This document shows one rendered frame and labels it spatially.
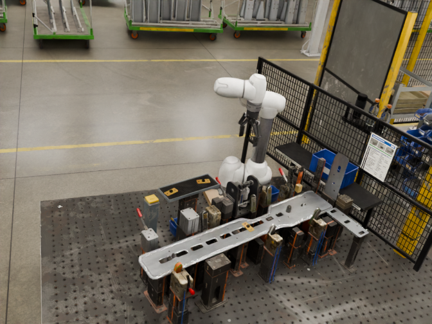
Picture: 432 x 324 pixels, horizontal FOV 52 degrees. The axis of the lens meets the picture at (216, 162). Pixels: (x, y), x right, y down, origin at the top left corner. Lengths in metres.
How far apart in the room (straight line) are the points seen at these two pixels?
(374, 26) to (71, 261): 3.57
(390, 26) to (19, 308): 3.99
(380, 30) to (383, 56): 0.25
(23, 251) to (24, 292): 0.46
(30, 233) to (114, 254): 1.42
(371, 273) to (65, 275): 1.94
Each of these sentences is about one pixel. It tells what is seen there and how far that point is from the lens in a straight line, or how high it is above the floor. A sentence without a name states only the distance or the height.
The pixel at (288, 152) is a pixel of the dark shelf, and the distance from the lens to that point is 3.54.
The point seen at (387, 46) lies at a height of 1.63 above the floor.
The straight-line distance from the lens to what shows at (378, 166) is 3.24.
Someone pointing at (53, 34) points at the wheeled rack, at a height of 0.28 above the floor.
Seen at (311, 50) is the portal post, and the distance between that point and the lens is 9.58.
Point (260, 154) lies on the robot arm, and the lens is 3.27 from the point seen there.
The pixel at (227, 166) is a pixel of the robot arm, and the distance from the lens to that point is 3.30.
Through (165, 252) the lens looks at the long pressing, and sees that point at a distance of 2.51.
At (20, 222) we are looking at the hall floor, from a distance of 4.35.
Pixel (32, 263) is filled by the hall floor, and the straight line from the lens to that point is 3.94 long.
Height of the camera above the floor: 2.74
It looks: 32 degrees down
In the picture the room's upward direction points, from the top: 8 degrees clockwise
